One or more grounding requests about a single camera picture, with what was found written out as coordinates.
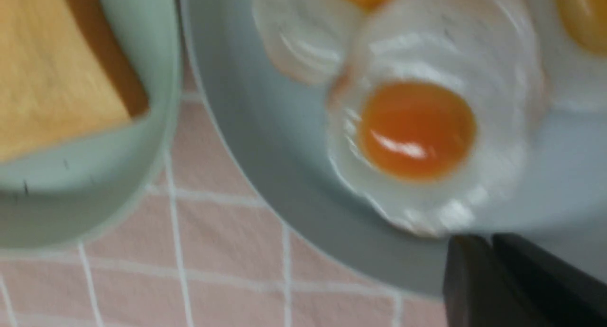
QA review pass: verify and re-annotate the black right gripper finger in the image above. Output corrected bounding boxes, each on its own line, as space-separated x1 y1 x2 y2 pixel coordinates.
443 234 607 327

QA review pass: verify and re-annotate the fried egg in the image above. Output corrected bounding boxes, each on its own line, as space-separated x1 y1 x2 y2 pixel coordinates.
326 0 551 237
252 0 388 85
526 0 607 112

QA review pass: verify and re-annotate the toast slice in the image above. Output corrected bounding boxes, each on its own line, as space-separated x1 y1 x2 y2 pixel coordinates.
0 0 149 162

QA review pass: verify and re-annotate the grey blue egg plate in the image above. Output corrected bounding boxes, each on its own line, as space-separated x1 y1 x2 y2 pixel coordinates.
180 0 606 297

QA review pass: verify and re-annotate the pink checkered tablecloth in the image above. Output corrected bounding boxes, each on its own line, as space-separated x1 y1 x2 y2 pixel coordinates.
1 65 446 327

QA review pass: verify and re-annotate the mint green centre plate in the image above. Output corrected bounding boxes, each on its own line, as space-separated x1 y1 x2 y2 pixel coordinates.
1 0 184 258

